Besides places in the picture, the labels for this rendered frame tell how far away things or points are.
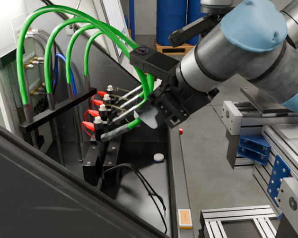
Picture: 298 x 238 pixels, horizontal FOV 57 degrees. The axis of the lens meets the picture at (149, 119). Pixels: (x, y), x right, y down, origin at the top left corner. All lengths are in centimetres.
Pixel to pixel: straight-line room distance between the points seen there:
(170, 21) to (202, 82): 507
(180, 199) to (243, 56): 48
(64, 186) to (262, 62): 36
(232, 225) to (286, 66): 140
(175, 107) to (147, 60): 10
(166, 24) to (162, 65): 501
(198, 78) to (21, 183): 34
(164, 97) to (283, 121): 78
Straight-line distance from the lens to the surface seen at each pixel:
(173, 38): 69
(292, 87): 45
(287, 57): 43
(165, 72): 50
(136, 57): 53
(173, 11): 548
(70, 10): 65
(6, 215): 59
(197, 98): 50
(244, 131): 117
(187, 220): 71
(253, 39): 38
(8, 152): 49
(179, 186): 81
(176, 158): 91
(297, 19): 56
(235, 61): 41
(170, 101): 51
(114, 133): 69
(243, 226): 176
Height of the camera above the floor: 150
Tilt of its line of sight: 29 degrees down
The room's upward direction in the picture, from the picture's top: straight up
